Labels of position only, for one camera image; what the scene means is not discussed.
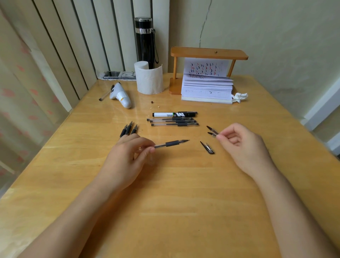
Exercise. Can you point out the black thermos bottle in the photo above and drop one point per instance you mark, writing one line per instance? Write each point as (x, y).
(144, 45)

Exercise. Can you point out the open white notebook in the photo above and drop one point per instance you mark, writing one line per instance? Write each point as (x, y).
(207, 87)

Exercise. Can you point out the white toilet paper roll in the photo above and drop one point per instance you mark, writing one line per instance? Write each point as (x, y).
(149, 79)

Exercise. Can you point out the person's left thumb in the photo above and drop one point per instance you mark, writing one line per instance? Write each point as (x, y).
(144, 156)

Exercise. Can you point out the person's left hand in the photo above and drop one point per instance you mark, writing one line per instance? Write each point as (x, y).
(122, 162)

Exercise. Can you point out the person's left forearm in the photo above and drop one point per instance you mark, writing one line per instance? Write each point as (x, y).
(69, 226)

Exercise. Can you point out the person's right thumb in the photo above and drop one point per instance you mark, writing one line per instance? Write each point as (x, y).
(225, 145)

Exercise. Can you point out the wooden desk stand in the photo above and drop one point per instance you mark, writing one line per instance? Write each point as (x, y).
(207, 53)

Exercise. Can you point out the capped black gel pen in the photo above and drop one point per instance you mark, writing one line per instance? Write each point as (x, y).
(175, 124)
(175, 121)
(170, 119)

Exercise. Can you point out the person's right hand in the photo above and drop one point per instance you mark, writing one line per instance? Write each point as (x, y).
(249, 151)

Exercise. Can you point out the floral curtain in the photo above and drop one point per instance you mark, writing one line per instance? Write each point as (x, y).
(24, 106)

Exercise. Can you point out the crumpled white tissue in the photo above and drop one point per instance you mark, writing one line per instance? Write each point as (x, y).
(240, 97)

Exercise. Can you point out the person's right forearm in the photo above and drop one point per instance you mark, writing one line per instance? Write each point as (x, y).
(294, 218)

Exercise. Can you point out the black and white marker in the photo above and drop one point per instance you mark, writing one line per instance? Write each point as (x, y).
(170, 114)

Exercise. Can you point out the white handheld glue gun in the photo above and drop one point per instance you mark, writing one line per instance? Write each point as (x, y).
(122, 95)

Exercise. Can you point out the white vertical slat panel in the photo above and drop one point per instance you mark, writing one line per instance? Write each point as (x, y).
(79, 39)

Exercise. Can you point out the white trim board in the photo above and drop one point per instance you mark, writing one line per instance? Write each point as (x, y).
(322, 106)

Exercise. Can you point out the thin clear stick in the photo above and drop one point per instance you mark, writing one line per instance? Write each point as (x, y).
(105, 95)

